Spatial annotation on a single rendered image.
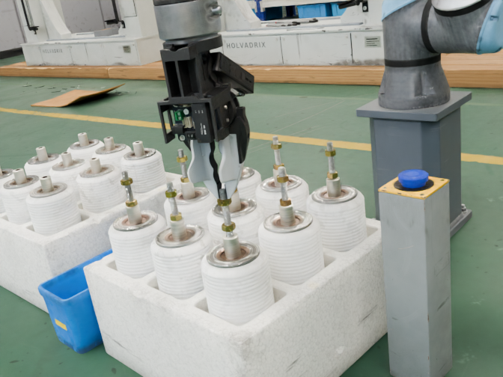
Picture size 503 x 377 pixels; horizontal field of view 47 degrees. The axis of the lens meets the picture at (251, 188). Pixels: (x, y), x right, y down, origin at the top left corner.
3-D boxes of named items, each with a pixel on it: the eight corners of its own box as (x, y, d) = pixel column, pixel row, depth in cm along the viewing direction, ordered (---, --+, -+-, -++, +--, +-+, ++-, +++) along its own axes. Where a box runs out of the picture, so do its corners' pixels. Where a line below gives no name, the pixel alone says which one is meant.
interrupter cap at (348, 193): (302, 200, 97) (302, 196, 96) (331, 185, 101) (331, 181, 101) (337, 209, 91) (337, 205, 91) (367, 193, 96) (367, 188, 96)
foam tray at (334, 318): (251, 262, 131) (240, 188, 125) (406, 315, 105) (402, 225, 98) (105, 353, 106) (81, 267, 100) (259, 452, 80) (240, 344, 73)
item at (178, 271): (187, 361, 89) (165, 258, 83) (161, 334, 97) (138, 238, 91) (239, 335, 94) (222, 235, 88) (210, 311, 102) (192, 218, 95)
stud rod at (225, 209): (225, 240, 80) (217, 189, 78) (230, 237, 81) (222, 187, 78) (230, 241, 80) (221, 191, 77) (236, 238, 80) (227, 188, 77)
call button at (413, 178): (408, 180, 82) (407, 166, 81) (434, 184, 79) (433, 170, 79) (393, 190, 80) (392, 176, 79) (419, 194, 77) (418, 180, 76)
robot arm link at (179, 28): (171, 1, 72) (231, -7, 69) (177, 38, 74) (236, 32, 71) (141, 8, 66) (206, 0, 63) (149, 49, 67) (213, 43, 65)
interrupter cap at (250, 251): (258, 240, 85) (257, 236, 85) (262, 265, 78) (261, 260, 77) (206, 248, 85) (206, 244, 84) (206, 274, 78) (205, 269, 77)
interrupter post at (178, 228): (177, 243, 88) (173, 224, 87) (170, 238, 90) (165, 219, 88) (191, 238, 89) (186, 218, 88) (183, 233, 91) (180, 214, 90)
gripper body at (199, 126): (164, 149, 71) (143, 48, 66) (193, 128, 78) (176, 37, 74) (221, 147, 68) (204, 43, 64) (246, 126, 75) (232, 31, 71)
